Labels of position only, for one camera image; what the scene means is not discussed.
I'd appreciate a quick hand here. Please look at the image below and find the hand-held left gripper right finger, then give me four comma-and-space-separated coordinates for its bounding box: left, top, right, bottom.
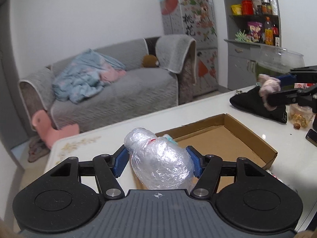
186, 145, 268, 200

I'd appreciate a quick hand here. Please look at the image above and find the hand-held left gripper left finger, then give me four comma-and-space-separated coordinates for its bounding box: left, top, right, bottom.
50, 145, 130, 200

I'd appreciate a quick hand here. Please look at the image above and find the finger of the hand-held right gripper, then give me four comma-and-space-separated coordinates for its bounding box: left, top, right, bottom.
275, 66, 317, 87
267, 83, 317, 113

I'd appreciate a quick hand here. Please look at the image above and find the pale pink fuzzy bundle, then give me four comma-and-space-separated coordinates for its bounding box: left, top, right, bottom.
256, 74, 281, 111

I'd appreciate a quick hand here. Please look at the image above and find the brown cardboard box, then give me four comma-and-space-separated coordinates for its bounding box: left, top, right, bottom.
121, 113, 278, 191

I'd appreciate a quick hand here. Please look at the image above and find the clear plastic bag bundle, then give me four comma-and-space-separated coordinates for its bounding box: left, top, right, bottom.
124, 128, 195, 191

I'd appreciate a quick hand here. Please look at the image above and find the glass fishbowl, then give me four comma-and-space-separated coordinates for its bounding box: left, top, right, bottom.
255, 45, 305, 80

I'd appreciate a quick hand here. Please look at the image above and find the clear plastic food container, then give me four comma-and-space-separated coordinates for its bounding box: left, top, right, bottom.
289, 103, 315, 127

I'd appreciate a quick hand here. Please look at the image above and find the black knit beanie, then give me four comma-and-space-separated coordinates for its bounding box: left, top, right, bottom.
229, 85, 288, 124

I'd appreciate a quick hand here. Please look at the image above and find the teal cloth bundle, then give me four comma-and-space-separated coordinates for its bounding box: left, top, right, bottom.
163, 134, 178, 145

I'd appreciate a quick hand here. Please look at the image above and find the black smartphone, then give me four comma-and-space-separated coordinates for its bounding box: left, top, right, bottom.
305, 128, 317, 146

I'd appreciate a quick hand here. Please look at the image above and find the orange drink bottle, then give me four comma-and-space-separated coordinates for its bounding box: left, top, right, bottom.
264, 17, 273, 45

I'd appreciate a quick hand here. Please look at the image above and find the grey shelf cabinet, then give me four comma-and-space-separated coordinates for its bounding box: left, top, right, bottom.
220, 0, 283, 90

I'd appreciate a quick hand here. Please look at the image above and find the purple snack bag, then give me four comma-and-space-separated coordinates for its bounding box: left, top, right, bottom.
247, 21, 263, 42

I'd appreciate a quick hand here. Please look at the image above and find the green plastic plant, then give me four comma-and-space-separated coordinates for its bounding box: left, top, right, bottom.
234, 30, 252, 42

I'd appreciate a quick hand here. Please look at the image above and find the grey sofa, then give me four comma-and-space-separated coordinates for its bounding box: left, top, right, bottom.
18, 36, 196, 132

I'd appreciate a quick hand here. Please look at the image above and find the pink plastic stool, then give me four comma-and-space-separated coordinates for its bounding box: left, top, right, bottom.
32, 110, 80, 147

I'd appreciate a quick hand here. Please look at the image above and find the crumpled grey pink cloth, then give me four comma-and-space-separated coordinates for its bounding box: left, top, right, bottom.
27, 139, 51, 163

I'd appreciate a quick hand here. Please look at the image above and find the light blue blanket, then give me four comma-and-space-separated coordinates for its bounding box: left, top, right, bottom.
52, 49, 127, 104

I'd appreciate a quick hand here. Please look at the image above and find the brown plush toy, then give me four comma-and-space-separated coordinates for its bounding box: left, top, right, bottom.
142, 55, 159, 68

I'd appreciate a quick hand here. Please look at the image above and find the floral decorated refrigerator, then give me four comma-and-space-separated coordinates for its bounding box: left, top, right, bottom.
158, 0, 219, 97

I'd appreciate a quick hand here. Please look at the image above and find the grey throw blanket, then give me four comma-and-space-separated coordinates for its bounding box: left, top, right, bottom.
155, 35, 196, 74

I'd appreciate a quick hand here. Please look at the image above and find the grey door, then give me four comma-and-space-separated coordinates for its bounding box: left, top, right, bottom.
0, 0, 32, 169

